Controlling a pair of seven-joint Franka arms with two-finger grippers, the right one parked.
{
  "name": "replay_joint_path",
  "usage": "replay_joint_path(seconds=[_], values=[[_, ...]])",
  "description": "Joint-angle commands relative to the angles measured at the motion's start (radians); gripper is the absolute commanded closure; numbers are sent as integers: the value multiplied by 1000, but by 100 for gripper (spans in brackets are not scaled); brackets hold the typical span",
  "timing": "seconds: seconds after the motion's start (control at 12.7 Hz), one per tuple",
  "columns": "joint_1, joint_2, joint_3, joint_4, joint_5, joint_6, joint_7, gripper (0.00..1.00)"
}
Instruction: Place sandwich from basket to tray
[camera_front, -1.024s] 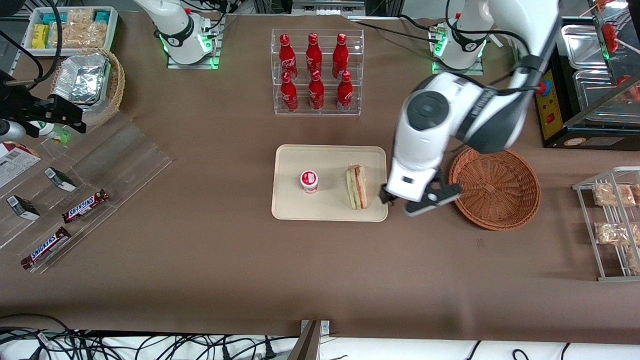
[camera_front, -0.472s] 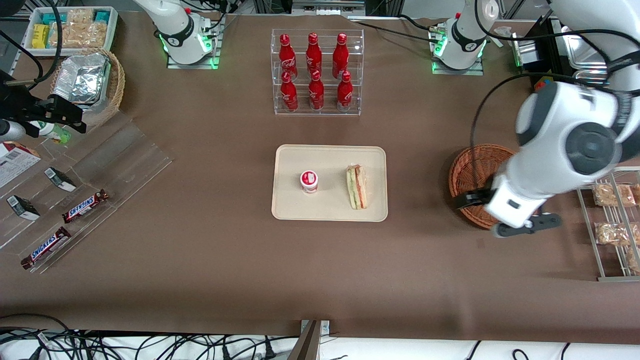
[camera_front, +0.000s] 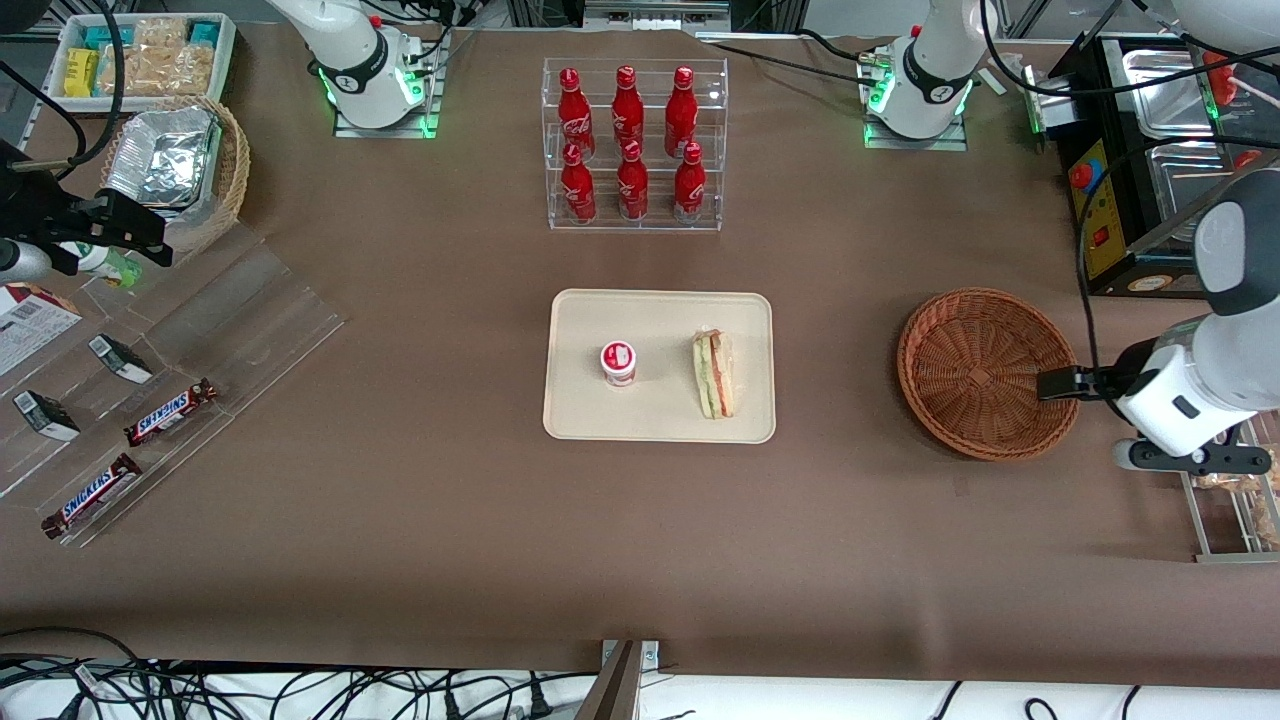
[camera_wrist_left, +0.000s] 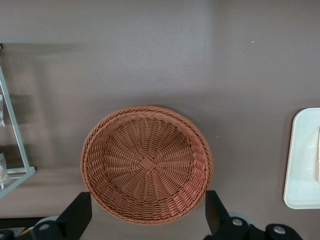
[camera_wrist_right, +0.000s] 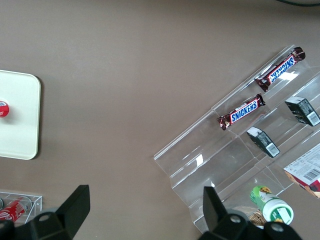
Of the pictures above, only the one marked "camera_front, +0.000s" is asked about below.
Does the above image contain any grey metal wire rack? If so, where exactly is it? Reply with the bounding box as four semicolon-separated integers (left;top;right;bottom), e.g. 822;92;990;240
1180;410;1280;564

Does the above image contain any brown table cover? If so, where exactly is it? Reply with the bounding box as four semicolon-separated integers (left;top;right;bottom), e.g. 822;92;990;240
0;20;1280;691

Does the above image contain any clear acrylic stepped display stand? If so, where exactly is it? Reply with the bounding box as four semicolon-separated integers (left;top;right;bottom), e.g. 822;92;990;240
0;225;346;549

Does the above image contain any cream rectangular serving tray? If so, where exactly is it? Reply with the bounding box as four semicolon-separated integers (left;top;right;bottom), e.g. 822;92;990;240
543;289;778;444

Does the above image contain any small metal bracket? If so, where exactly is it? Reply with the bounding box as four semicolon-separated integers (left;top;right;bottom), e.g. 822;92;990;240
600;640;661;673

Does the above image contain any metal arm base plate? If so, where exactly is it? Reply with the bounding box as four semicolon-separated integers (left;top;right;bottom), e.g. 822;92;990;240
333;28;449;139
862;40;971;153

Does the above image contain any printed cookie carton box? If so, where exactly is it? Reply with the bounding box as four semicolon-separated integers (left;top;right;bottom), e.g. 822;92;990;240
0;283;83;376

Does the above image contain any aluminium foil tray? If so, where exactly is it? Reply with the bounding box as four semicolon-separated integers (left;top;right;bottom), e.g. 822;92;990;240
105;108;223;208

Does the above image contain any steel food pan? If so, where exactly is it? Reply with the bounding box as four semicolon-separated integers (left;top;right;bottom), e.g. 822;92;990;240
1122;48;1216;141
1145;140;1280;249

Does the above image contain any red skewered food piece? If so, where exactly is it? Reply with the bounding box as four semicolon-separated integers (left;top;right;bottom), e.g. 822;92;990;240
1203;48;1243;107

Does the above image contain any yellow snack packet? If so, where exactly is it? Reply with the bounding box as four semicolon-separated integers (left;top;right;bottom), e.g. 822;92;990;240
64;48;101;98

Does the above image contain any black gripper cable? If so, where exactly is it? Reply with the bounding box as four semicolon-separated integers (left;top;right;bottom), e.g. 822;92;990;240
0;0;127;183

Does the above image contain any green white plastic bottle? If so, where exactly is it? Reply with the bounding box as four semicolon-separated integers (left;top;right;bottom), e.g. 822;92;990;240
60;243;141;289

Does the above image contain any brown round wicker basket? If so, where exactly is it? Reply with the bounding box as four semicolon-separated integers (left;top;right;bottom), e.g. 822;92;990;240
897;288;1082;462

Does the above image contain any small black carton box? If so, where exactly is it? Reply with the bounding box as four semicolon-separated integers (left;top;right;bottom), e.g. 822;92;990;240
12;390;81;442
88;335;153;384

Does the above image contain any black base cable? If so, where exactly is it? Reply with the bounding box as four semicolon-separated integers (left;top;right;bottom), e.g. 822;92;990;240
695;36;883;75

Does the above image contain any red cola bottle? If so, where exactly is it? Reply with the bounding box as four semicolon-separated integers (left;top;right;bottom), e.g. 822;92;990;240
557;67;597;161
673;142;708;223
611;65;646;151
664;66;699;158
560;143;598;224
616;140;651;221

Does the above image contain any triangle sandwich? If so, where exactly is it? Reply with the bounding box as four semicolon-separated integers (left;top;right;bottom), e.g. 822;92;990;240
693;328;737;420

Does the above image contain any black food warmer appliance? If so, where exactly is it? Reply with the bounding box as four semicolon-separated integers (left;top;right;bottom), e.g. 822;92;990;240
1045;0;1280;299

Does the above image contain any clear acrylic bottle rack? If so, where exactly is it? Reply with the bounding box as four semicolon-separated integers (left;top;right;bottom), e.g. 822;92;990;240
543;57;729;233

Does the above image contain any white plastic bin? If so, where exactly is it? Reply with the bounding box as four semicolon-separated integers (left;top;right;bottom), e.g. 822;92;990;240
45;12;238;103

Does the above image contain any Snickers chocolate bar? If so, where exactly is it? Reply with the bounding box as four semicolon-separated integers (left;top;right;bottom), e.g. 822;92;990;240
41;453;143;539
124;378;219;447

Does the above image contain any light wicker basket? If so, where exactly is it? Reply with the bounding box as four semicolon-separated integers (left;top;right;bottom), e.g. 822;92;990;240
100;95;251;256

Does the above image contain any dark angled bar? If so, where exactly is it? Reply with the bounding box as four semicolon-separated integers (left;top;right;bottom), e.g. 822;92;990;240
575;642;641;720

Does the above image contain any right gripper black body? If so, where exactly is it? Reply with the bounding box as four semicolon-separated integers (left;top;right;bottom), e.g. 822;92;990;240
0;188;169;251

